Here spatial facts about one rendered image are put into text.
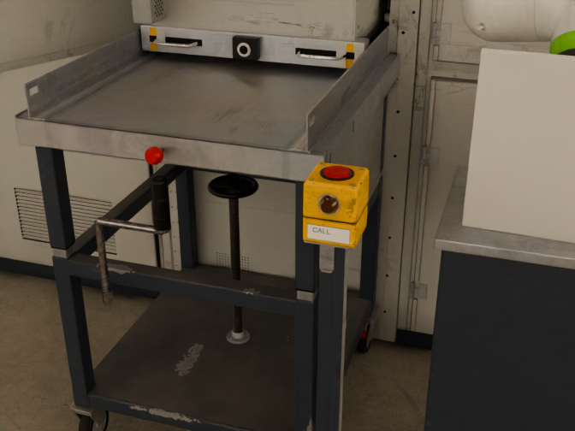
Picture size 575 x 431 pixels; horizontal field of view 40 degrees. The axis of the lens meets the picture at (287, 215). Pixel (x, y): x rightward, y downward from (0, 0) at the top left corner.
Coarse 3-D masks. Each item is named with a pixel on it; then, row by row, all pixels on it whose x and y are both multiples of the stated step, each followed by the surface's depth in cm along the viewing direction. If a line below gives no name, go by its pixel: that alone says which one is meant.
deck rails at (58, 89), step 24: (120, 48) 179; (384, 48) 189; (48, 72) 155; (72, 72) 162; (96, 72) 171; (120, 72) 178; (360, 72) 167; (48, 96) 155; (72, 96) 162; (336, 96) 150; (312, 144) 138
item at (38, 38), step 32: (0, 0) 178; (32, 0) 184; (64, 0) 190; (96, 0) 196; (128, 0) 203; (0, 32) 181; (32, 32) 186; (64, 32) 192; (96, 32) 199; (128, 32) 206; (0, 64) 180; (32, 64) 186
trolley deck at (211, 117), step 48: (96, 96) 163; (144, 96) 163; (192, 96) 163; (240, 96) 163; (288, 96) 163; (384, 96) 180; (48, 144) 152; (96, 144) 149; (144, 144) 145; (192, 144) 142; (240, 144) 139; (288, 144) 139; (336, 144) 141
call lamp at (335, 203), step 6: (318, 198) 112; (324, 198) 111; (330, 198) 111; (336, 198) 111; (318, 204) 112; (324, 204) 111; (330, 204) 111; (336, 204) 111; (324, 210) 111; (330, 210) 111; (336, 210) 112
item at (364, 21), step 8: (360, 0) 173; (368, 0) 180; (376, 0) 189; (384, 0) 198; (360, 8) 174; (368, 8) 181; (376, 8) 190; (384, 8) 199; (360, 16) 175; (368, 16) 182; (376, 16) 191; (152, 24) 186; (360, 24) 176; (368, 24) 183; (376, 24) 193; (360, 32) 177; (368, 32) 185
